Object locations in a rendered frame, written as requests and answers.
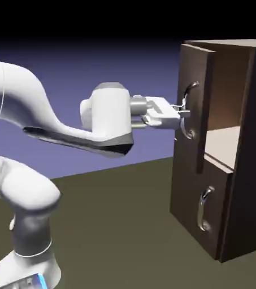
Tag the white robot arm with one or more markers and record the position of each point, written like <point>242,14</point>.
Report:
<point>109,113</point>

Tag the dark wood cabinet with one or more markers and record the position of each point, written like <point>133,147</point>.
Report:
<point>249,158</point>

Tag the dark wood cabinet door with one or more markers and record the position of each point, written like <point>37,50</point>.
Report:
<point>193,67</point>
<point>186,192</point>

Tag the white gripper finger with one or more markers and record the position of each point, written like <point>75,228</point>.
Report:
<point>185,114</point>
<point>178,106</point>

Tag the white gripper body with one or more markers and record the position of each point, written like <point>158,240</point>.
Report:
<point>161,113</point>

